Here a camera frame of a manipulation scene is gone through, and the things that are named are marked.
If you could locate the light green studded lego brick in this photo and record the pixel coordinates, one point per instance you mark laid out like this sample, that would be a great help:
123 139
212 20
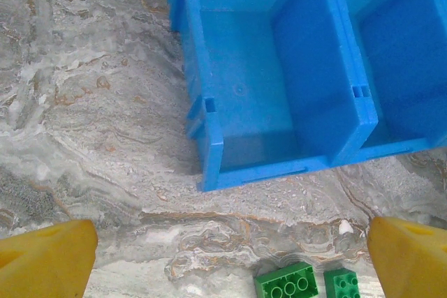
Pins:
342 285

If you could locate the blue plastic bin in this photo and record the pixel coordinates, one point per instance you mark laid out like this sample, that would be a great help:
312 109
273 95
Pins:
401 50
244 67

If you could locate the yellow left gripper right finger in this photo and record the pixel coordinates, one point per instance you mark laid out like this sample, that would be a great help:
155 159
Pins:
412 266

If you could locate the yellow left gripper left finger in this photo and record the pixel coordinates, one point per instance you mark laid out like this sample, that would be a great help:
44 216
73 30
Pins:
42 263

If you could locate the green lego brick upside down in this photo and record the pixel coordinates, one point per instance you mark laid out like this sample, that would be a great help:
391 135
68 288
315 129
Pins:
286 287

